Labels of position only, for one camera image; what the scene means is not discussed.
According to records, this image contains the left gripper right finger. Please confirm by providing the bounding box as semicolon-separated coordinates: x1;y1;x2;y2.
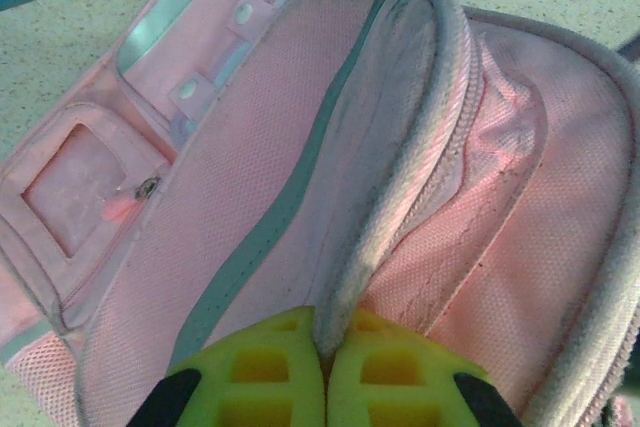
325;306;521;427

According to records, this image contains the pink student backpack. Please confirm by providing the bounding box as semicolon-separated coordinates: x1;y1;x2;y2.
0;0;640;427

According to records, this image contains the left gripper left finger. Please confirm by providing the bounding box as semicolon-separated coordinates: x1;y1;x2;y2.
127;304;329;427

